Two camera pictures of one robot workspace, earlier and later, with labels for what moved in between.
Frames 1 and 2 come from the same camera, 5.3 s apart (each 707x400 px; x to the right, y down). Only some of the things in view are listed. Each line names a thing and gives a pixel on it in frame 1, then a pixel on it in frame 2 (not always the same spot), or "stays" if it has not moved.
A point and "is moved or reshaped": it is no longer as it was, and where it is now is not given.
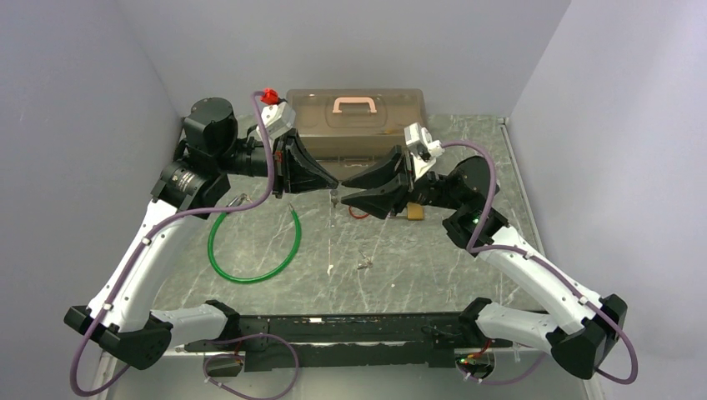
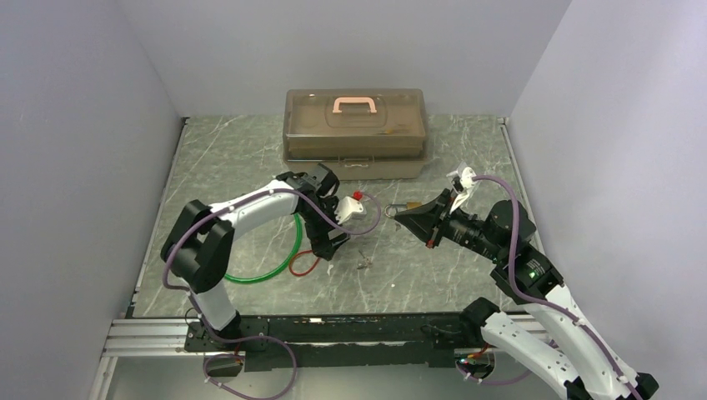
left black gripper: [294, 170] -> [323, 246]
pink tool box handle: [354, 100] stays
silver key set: [368, 262] stays
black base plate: [350, 342] stays
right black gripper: [381, 200] -> [429, 226]
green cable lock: [263, 277] stays
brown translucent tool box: [344, 129] stays
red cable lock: [358, 217] is moved or reshaped
